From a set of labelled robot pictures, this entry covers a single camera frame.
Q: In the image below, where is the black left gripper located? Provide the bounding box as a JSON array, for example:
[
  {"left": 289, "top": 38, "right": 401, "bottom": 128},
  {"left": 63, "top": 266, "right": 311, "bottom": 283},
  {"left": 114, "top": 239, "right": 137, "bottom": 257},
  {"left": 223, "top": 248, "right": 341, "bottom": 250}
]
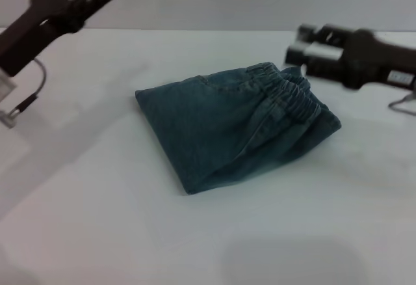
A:
[{"left": 0, "top": 0, "right": 125, "bottom": 77}]

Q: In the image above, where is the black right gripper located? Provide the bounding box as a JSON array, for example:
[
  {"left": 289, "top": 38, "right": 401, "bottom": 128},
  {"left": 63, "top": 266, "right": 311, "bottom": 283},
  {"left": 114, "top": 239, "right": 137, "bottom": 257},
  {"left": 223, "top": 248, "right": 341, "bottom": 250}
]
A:
[{"left": 283, "top": 23, "right": 416, "bottom": 90}]

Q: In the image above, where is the blue denim shorts basketball print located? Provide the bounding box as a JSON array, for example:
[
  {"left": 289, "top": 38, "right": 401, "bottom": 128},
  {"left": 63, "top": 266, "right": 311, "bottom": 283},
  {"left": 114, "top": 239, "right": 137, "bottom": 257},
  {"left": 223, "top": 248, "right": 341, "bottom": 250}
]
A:
[{"left": 135, "top": 61, "right": 343, "bottom": 195}]

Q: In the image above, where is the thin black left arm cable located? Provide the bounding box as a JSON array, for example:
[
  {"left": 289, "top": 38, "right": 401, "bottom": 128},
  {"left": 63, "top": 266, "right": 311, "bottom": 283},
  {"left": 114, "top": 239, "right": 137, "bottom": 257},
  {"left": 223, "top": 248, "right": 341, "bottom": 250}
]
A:
[{"left": 32, "top": 57, "right": 47, "bottom": 98}]

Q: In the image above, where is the right arm cable with plug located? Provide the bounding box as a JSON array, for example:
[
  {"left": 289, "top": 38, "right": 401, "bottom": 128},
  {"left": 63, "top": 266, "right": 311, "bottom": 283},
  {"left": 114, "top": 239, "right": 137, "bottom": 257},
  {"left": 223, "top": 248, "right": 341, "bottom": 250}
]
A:
[{"left": 387, "top": 89, "right": 416, "bottom": 116}]

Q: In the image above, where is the metal plug of left cable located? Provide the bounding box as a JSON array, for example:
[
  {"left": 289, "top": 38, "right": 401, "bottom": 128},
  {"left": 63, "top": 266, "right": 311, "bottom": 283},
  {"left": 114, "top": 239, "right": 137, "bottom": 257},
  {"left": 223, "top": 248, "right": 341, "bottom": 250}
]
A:
[{"left": 0, "top": 93, "right": 38, "bottom": 129}]

